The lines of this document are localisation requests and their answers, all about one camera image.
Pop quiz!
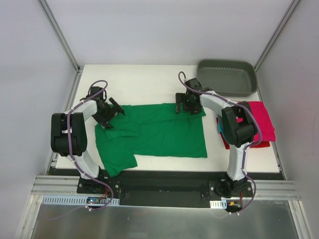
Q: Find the right white cable duct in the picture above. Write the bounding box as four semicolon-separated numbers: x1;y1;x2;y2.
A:
209;199;227;210

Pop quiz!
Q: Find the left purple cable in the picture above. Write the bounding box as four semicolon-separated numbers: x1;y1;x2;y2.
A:
44;80;115;221

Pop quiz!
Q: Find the right aluminium frame post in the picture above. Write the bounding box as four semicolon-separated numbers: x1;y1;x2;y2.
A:
254;0;302;72

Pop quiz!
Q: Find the left aluminium table rail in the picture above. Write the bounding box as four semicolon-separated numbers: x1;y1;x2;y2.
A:
45;68;83;175

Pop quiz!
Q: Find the front aluminium rail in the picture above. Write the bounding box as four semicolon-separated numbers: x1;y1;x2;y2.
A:
31;175;302;201

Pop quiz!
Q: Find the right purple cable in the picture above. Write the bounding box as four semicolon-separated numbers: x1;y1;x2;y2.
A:
177;71;262;220

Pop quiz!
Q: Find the left aluminium frame post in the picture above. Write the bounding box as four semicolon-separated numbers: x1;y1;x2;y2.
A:
37;0;81;72

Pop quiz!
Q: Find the purple cable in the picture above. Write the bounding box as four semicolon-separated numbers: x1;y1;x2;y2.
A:
177;71;262;220
44;80;115;221

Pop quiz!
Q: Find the aluminium frame post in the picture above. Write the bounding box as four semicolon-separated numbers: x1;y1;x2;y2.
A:
254;0;302;72
37;0;81;72

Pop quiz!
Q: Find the grey plastic bin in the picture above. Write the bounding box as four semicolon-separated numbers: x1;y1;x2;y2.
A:
196;59;258;97

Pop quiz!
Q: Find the blue folded t-shirt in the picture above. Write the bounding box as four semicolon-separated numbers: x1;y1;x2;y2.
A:
218;122;224;137

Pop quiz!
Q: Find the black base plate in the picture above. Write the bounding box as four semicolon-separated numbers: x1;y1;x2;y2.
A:
77;170;253;208

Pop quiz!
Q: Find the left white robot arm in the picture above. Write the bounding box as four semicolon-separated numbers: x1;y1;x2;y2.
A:
50;86;125;194

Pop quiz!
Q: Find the white cable duct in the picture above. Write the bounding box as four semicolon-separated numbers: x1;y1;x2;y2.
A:
42;195;120;207
209;199;227;210

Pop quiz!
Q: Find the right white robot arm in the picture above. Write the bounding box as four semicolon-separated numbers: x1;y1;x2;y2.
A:
175;77;262;197

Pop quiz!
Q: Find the pink folded t-shirt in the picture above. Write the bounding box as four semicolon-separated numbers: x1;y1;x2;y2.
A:
248;101;276;142

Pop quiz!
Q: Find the left white cable duct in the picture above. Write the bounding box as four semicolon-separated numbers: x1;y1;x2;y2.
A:
42;195;120;207

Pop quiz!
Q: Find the green t-shirt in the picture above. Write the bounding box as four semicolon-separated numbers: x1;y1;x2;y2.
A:
95;103;207;177

